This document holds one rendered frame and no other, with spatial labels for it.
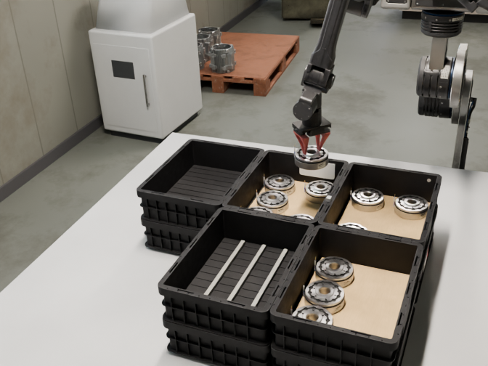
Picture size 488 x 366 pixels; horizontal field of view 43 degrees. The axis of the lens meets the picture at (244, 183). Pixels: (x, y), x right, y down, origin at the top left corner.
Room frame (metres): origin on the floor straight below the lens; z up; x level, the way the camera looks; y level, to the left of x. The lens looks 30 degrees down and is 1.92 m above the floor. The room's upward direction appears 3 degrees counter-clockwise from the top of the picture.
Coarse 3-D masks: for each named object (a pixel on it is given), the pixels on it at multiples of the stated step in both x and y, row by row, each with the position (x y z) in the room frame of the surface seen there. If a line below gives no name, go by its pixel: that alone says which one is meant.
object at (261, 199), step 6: (264, 192) 1.77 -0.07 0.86; (270, 192) 1.77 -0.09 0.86; (276, 192) 1.77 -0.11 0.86; (282, 192) 1.77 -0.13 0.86; (258, 198) 1.74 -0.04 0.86; (264, 198) 1.74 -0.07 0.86; (282, 198) 1.74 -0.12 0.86; (264, 204) 1.70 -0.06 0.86; (270, 204) 1.70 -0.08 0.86; (276, 204) 1.70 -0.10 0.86; (282, 204) 1.70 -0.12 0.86
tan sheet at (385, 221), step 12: (348, 204) 1.73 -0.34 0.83; (384, 204) 1.72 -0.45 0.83; (348, 216) 1.65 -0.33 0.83; (360, 216) 1.65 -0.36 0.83; (372, 216) 1.65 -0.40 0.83; (384, 216) 1.64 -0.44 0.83; (396, 216) 1.64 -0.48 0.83; (372, 228) 1.58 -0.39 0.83; (384, 228) 1.58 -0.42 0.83; (396, 228) 1.58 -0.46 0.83; (408, 228) 1.57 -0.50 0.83; (420, 228) 1.57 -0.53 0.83
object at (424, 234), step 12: (348, 168) 1.79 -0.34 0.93; (384, 168) 1.78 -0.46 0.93; (396, 168) 1.77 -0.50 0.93; (336, 192) 1.66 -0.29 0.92; (432, 204) 1.55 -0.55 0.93; (324, 216) 1.51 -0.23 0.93; (432, 216) 1.51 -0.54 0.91; (348, 228) 1.44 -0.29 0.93; (408, 240) 1.37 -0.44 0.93; (420, 240) 1.37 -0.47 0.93
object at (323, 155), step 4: (300, 148) 1.73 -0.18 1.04; (316, 148) 1.73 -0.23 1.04; (324, 148) 1.72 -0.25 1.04; (296, 152) 1.71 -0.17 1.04; (300, 152) 1.71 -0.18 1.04; (320, 152) 1.70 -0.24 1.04; (324, 152) 1.70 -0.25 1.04; (296, 156) 1.68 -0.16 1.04; (300, 156) 1.69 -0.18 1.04; (304, 156) 1.68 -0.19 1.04; (308, 156) 1.68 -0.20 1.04; (316, 156) 1.68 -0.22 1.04; (320, 156) 1.67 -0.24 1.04; (324, 156) 1.67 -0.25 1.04; (304, 160) 1.66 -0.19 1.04; (308, 160) 1.65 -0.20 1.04; (312, 160) 1.65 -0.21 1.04; (316, 160) 1.65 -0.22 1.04; (320, 160) 1.65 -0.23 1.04
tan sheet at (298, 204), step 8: (296, 184) 1.87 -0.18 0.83; (296, 192) 1.82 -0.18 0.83; (304, 192) 1.82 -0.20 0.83; (288, 200) 1.77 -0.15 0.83; (296, 200) 1.77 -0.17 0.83; (304, 200) 1.76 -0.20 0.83; (288, 208) 1.72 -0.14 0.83; (296, 208) 1.72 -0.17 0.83; (304, 208) 1.71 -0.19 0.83; (312, 208) 1.71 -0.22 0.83; (312, 216) 1.66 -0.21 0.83
